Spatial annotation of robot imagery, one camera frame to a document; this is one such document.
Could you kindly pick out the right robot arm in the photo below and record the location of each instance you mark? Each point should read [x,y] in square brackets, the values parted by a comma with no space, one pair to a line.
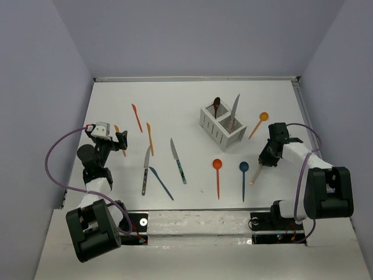
[323,191]

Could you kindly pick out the steel knife grey handle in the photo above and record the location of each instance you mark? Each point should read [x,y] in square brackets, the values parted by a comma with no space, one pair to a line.
[146,166]

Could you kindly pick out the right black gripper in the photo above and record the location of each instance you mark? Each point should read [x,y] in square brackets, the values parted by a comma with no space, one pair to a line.
[263,157]

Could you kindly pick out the white foam front block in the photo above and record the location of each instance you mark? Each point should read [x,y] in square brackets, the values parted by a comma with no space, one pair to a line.
[179,223]

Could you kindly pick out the yellow-orange plastic spoon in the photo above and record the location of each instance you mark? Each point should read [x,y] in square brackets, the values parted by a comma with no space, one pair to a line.
[262,117]

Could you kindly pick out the dark brown spoon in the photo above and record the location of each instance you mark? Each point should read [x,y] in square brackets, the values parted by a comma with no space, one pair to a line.
[216,104]

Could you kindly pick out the red-orange plastic knife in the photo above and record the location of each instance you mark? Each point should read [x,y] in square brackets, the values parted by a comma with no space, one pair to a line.
[137,117]

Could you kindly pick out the steel knife pink handle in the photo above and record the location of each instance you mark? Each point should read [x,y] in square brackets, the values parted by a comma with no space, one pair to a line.
[233,111]

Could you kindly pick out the steel knife teal handle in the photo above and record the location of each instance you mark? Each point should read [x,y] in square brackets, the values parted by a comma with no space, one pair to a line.
[175,155]

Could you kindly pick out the red-orange plastic spoon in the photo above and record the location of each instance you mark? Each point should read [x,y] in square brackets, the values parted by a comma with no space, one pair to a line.
[217,164]

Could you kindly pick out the aluminium table frame rail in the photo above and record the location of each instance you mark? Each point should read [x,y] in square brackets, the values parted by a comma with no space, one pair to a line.
[195,78]

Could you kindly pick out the blue plastic spoon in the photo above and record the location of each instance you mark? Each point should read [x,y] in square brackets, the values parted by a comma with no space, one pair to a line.
[244,167]

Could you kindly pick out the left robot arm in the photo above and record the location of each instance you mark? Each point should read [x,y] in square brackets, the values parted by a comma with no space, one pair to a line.
[93,225]

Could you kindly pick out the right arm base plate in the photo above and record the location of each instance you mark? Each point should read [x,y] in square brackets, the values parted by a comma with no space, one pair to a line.
[270,229]

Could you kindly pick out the beige plastic spoon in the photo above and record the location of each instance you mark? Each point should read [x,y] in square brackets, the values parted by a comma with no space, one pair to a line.
[256,174]

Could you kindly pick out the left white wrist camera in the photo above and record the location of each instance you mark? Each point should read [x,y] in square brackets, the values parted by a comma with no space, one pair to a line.
[101,130]

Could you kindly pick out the orange plastic knife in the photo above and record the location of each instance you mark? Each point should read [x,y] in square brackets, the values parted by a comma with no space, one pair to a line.
[150,138]
[117,130]

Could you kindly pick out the blue plastic knife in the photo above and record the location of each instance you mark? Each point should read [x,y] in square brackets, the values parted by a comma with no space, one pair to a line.
[153,170]

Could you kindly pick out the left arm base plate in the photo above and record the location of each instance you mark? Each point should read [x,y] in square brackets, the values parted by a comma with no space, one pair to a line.
[138,235]

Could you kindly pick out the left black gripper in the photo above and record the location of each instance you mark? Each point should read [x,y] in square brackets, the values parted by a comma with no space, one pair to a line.
[115,146]

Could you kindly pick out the white two-compartment utensil holder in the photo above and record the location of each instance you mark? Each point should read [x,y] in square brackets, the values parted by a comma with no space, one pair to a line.
[217,125]

